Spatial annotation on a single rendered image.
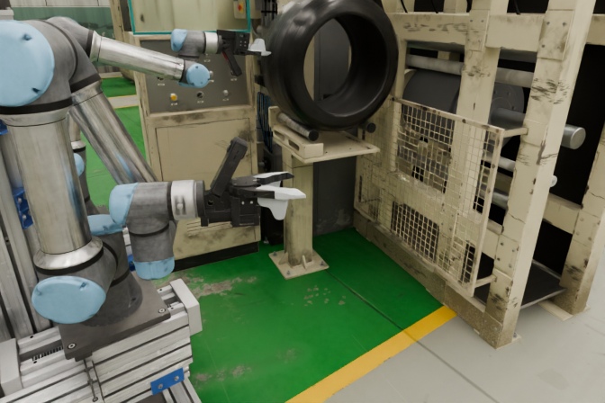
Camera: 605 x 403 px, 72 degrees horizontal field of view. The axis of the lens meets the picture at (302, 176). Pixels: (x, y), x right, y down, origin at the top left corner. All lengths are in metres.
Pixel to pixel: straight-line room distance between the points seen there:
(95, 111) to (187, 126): 1.29
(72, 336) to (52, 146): 0.47
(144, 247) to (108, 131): 0.24
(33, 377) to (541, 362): 1.83
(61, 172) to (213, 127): 1.45
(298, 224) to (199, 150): 0.66
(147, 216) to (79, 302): 0.20
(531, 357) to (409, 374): 0.55
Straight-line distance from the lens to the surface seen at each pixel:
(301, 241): 2.34
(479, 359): 2.06
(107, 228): 0.99
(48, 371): 1.13
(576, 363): 2.22
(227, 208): 0.81
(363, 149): 1.84
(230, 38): 1.60
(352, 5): 1.69
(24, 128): 0.79
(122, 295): 1.07
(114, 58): 1.40
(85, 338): 1.07
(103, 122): 0.90
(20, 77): 0.74
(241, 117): 2.22
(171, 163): 2.20
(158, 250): 0.84
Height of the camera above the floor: 1.38
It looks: 22 degrees down
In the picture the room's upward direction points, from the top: straight up
